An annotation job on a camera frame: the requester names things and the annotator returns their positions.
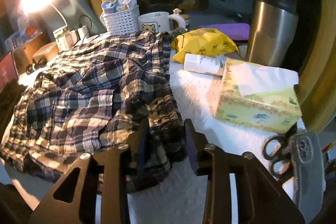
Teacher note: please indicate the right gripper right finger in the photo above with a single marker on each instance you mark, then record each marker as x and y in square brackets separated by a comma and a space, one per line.
[260, 198]

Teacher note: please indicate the steel thermos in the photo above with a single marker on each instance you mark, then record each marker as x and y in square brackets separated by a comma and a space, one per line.
[273, 27]

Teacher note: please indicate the white plastic basket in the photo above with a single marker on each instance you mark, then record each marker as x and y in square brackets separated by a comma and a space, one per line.
[121, 22]

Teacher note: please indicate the snack chip bag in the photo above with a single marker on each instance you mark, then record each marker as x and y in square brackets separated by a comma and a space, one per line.
[28, 29]

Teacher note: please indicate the tissue box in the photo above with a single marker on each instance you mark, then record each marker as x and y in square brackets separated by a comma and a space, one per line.
[274, 111]

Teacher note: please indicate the small honey jar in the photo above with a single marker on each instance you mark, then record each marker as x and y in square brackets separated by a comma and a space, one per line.
[184, 16]

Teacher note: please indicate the purple pouch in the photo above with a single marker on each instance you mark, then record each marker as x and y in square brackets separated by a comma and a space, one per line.
[235, 31]

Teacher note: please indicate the yellow plastic bag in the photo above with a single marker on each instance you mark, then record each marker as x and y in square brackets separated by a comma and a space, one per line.
[203, 41]

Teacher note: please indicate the plaid pants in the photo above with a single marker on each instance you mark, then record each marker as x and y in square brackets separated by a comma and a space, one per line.
[94, 97]

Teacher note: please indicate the smartphone in clear case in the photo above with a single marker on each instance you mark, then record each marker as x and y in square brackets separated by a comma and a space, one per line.
[308, 172]

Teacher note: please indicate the black scissors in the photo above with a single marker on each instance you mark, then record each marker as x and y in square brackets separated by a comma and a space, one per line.
[280, 154]

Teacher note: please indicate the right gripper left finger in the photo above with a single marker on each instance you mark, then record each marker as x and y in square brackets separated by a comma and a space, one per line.
[94, 184]

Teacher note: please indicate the white green carton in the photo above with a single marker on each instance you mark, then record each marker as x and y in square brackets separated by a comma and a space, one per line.
[63, 38]

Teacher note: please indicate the white bear mug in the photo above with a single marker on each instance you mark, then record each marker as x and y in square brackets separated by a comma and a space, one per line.
[159, 21]

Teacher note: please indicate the white bottle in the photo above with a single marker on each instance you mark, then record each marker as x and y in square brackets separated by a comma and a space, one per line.
[204, 64]

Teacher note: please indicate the tan plastic container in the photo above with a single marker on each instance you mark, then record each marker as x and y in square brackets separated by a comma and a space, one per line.
[49, 52]

